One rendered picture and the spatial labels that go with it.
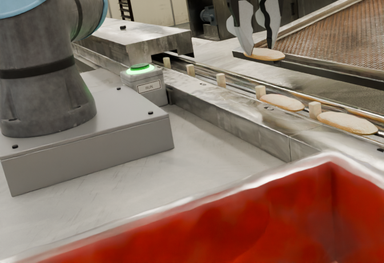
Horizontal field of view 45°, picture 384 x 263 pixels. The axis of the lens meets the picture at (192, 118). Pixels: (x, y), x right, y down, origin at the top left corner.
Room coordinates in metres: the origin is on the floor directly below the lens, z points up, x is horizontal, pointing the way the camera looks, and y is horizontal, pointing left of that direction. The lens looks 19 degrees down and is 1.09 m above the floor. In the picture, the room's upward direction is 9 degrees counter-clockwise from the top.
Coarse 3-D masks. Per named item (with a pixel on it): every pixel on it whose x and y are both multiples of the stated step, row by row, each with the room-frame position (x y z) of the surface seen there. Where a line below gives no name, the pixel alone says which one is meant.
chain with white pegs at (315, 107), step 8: (168, 64) 1.13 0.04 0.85; (192, 72) 1.01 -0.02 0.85; (224, 80) 0.88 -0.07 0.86; (256, 88) 0.75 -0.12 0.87; (264, 88) 0.75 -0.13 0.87; (256, 96) 0.75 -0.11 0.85; (312, 104) 0.62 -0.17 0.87; (320, 104) 0.62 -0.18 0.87; (312, 112) 0.62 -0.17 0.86; (320, 112) 0.62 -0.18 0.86
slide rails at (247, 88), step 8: (152, 56) 1.30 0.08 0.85; (176, 64) 1.14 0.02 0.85; (200, 72) 1.01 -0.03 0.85; (208, 72) 1.00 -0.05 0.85; (216, 80) 0.92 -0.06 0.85; (232, 80) 0.90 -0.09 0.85; (240, 88) 0.83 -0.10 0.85; (248, 88) 0.82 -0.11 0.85; (248, 96) 0.77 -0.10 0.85; (304, 104) 0.68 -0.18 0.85
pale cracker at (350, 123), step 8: (328, 112) 0.61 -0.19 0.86; (336, 112) 0.61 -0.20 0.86; (320, 120) 0.60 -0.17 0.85; (328, 120) 0.58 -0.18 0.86; (336, 120) 0.57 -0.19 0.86; (344, 120) 0.57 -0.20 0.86; (352, 120) 0.56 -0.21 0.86; (360, 120) 0.56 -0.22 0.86; (344, 128) 0.55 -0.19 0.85; (352, 128) 0.54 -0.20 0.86; (360, 128) 0.54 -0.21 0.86; (368, 128) 0.53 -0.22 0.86; (376, 128) 0.54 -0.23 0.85
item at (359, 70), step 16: (352, 0) 1.07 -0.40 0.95; (368, 0) 1.05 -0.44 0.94; (320, 16) 1.03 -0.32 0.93; (336, 16) 1.01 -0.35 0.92; (352, 16) 0.97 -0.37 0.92; (368, 16) 0.94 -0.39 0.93; (288, 32) 1.00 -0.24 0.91; (304, 32) 0.97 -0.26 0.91; (320, 32) 0.94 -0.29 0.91; (352, 32) 0.87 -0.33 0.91; (288, 48) 0.90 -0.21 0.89; (304, 48) 0.87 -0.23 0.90; (336, 48) 0.81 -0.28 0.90; (352, 48) 0.79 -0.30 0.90; (304, 64) 0.79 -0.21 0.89; (320, 64) 0.75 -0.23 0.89; (336, 64) 0.71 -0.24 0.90
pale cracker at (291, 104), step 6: (264, 96) 0.73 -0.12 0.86; (270, 96) 0.72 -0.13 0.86; (276, 96) 0.71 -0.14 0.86; (282, 96) 0.71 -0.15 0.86; (270, 102) 0.70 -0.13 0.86; (276, 102) 0.69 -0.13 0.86; (282, 102) 0.68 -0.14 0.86; (288, 102) 0.68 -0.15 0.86; (294, 102) 0.67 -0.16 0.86; (300, 102) 0.67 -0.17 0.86; (282, 108) 0.67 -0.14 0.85; (288, 108) 0.66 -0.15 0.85; (294, 108) 0.66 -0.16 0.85; (300, 108) 0.66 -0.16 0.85
